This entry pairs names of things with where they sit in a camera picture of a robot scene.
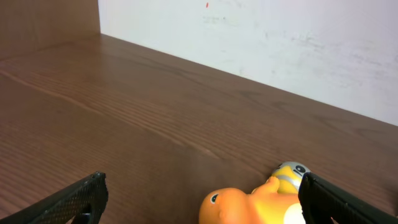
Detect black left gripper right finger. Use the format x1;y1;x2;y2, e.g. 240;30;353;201
298;172;397;224

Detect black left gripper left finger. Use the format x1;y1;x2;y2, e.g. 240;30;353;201
1;172;109;224

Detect orange dinosaur toy figure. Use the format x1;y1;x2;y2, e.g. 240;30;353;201
198;177;305;224

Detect yellow one-eyed ball toy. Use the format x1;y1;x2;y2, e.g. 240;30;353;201
271;161;311;194

